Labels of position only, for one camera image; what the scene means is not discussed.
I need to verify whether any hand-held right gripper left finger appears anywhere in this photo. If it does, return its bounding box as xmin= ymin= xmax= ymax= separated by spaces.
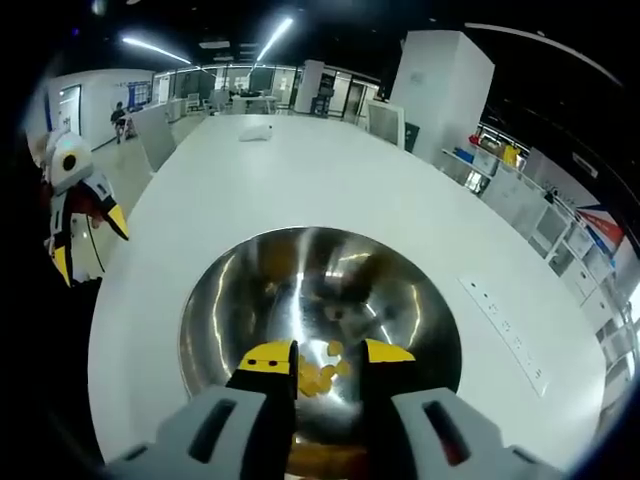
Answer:
xmin=106 ymin=339 xmax=301 ymax=480

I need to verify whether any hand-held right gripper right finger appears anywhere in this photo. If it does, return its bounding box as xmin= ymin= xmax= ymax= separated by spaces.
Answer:
xmin=359 ymin=338 xmax=557 ymax=480

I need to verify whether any group of yellow QQ candies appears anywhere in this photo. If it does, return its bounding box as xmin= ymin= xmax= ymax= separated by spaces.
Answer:
xmin=296 ymin=339 xmax=352 ymax=400

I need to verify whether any stainless steel bowl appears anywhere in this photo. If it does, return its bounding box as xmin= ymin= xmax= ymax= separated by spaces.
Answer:
xmin=177 ymin=225 xmax=464 ymax=477

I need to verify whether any person's left hand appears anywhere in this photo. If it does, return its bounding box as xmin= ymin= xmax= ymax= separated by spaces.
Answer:
xmin=71 ymin=182 xmax=109 ymax=229

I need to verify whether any table power socket strip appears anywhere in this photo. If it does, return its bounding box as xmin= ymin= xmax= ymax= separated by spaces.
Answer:
xmin=458 ymin=275 xmax=551 ymax=399

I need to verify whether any ceiling strip light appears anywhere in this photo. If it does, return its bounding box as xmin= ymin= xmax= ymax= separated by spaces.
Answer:
xmin=120 ymin=34 xmax=193 ymax=66
xmin=256 ymin=16 xmax=294 ymax=62

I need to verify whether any small white object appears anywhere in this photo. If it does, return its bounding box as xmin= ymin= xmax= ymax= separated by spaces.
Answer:
xmin=236 ymin=124 xmax=275 ymax=143

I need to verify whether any white table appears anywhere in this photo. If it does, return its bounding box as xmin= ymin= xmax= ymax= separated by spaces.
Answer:
xmin=87 ymin=113 xmax=622 ymax=474

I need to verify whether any row of white storage cabinets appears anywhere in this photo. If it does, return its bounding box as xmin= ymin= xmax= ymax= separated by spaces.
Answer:
xmin=441 ymin=128 xmax=640 ymax=392

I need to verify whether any white square pillar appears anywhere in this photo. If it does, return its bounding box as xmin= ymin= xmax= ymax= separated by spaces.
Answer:
xmin=389 ymin=29 xmax=497 ymax=162

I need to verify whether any red blue wall banner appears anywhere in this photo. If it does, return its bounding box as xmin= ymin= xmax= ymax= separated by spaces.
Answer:
xmin=574 ymin=201 xmax=628 ymax=254

